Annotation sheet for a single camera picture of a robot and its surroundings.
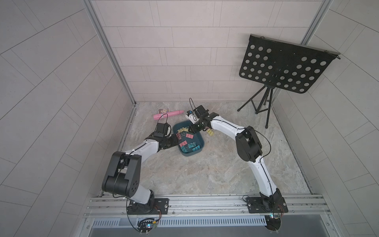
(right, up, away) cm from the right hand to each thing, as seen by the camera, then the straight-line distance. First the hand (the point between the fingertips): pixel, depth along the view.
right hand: (190, 128), depth 98 cm
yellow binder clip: (+13, -2, -1) cm, 13 cm away
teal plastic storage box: (-1, -9, -5) cm, 10 cm away
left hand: (-6, -6, -6) cm, 10 cm away
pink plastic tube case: (-22, +8, +7) cm, 25 cm away
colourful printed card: (-20, +13, +11) cm, 26 cm away
